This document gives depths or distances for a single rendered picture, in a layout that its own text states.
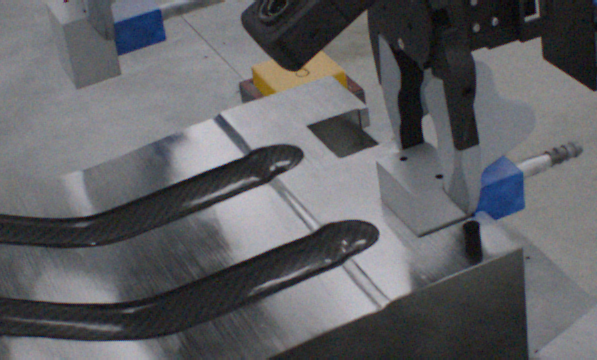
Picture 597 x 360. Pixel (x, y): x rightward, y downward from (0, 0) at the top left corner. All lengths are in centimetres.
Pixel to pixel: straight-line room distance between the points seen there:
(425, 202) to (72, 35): 32
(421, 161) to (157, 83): 45
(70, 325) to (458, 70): 26
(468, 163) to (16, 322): 26
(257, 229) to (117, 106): 39
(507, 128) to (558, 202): 165
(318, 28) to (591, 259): 160
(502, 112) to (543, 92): 200
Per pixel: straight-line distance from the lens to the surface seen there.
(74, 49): 97
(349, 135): 92
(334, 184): 83
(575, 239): 230
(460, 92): 71
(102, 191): 89
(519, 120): 76
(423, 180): 77
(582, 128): 262
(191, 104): 115
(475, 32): 74
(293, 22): 68
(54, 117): 118
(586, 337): 75
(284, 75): 109
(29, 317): 74
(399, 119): 79
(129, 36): 98
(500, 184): 79
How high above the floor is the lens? 133
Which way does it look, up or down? 31 degrees down
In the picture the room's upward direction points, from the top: 10 degrees counter-clockwise
